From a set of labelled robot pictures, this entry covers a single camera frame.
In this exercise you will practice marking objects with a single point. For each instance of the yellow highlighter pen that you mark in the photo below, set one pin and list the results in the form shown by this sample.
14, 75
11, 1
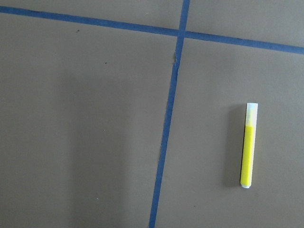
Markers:
249, 145

